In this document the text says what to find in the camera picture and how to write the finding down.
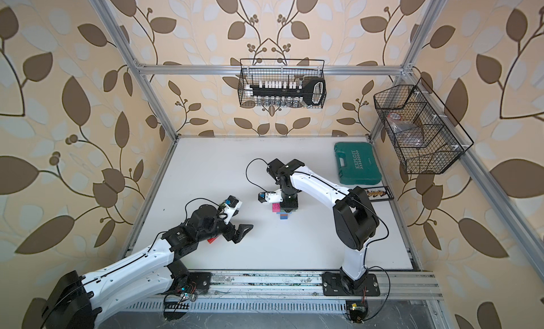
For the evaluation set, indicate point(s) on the black tray of bits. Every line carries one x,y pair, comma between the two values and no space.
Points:
379,193

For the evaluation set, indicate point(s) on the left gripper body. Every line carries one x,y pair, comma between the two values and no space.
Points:
229,233

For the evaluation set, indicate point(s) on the back wire basket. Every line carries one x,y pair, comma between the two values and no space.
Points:
279,69

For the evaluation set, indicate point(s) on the black socket tool set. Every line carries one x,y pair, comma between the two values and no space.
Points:
298,93

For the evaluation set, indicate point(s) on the right wall wire basket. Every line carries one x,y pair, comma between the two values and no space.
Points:
425,133

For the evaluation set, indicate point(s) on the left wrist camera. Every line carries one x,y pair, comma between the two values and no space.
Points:
229,208

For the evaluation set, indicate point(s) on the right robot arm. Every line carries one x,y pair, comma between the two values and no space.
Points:
355,220

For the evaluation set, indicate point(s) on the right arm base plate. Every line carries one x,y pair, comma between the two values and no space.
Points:
339,284

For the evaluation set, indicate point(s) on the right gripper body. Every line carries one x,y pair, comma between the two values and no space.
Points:
290,201

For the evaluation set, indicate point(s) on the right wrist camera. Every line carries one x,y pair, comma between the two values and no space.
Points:
274,197

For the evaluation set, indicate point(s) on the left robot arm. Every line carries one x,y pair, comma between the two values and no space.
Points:
85,301

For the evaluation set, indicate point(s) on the green plastic tool case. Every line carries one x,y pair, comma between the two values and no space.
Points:
356,163

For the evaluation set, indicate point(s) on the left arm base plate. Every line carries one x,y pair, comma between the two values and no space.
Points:
191,283

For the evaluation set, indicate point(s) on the aluminium front rail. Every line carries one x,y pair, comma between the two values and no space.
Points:
308,284

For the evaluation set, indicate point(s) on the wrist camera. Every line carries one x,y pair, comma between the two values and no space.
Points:
274,197
229,208

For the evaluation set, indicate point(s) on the plastic bag in basket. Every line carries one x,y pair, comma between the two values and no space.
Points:
407,134

